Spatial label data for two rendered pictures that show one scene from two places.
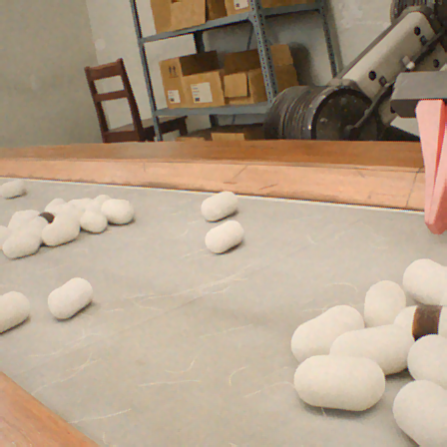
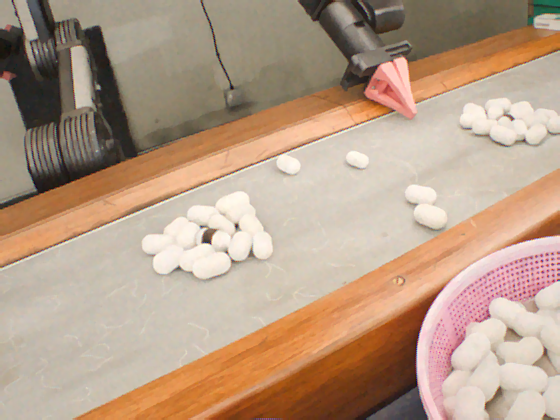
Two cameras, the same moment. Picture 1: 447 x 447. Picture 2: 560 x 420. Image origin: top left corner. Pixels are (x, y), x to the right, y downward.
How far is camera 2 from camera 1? 0.73 m
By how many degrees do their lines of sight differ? 70
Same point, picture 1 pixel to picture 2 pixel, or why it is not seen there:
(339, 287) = (441, 141)
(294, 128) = (81, 155)
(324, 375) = (541, 130)
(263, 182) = (254, 153)
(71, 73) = not seen: outside the picture
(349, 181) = (313, 126)
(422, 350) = (533, 118)
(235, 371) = (506, 157)
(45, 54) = not seen: outside the picture
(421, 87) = (374, 58)
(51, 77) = not seen: outside the picture
